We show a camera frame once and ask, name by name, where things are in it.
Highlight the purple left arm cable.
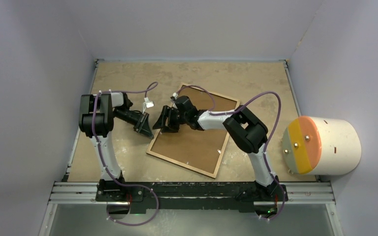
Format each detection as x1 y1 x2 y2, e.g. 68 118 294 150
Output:
91 81 160 227

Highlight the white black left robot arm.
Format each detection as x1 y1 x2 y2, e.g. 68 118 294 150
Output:
79 92 154 201

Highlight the white cylinder with orange lid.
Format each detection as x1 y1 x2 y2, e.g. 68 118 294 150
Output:
282 116 362 176

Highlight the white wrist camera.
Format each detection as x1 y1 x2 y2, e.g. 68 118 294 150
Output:
142 97 155 113
170 92 179 101

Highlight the brown frame backing board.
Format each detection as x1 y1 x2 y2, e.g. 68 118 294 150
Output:
150 87 238 175

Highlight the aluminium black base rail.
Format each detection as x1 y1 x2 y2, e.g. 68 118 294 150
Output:
49 182 335 215

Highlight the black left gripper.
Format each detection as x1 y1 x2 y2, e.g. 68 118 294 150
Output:
114 108 154 139

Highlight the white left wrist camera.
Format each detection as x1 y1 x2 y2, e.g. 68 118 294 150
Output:
142 97 155 113

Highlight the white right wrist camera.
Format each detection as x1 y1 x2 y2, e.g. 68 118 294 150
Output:
170 92 179 101

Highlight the black wooden picture frame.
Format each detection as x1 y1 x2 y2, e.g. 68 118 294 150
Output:
146 83 242 179

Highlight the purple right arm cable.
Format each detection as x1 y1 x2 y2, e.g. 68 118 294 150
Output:
172 85 287 222

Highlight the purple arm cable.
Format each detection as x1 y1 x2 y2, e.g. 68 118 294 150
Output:
91 81 160 227
172 85 287 222

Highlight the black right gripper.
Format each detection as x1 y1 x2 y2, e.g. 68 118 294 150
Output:
154 105 189 133

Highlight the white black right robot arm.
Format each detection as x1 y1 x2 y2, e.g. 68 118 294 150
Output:
153 96 278 200

